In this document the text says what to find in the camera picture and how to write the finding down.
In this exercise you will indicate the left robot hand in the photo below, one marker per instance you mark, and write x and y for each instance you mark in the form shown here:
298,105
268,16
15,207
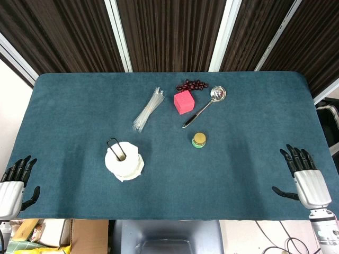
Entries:
10,195

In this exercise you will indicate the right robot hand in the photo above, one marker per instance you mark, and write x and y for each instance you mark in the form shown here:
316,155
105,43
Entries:
312,188

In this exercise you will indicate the white toilet paper roll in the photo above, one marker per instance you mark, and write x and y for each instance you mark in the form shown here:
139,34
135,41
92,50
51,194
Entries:
127,166

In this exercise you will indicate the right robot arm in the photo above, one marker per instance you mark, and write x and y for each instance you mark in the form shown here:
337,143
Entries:
325,230

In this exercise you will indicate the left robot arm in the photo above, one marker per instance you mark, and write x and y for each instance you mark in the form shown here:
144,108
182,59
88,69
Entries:
4,230

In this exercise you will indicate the wooden block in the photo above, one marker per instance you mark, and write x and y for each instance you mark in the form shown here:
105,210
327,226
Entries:
25,228

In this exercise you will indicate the yellow plastic bag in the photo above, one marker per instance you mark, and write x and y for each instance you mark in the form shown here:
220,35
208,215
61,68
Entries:
34,248

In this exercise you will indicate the black case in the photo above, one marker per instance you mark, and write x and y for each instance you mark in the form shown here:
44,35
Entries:
328,124

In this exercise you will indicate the brown cardboard box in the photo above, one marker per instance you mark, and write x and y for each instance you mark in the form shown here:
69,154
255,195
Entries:
87,236

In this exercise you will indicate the green bottle gold cap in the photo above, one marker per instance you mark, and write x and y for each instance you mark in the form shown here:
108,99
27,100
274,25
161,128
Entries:
199,140

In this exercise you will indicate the grey plastic bin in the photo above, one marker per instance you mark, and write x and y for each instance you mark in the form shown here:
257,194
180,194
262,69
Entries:
167,235

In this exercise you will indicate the pink foam cube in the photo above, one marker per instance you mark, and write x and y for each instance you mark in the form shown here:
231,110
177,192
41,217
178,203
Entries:
184,103

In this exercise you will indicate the bundle of clear straws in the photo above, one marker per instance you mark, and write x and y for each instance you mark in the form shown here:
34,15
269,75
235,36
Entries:
149,108

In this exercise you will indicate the white partition frame post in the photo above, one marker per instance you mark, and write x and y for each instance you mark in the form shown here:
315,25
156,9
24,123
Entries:
223,34
119,34
16,59
327,92
278,34

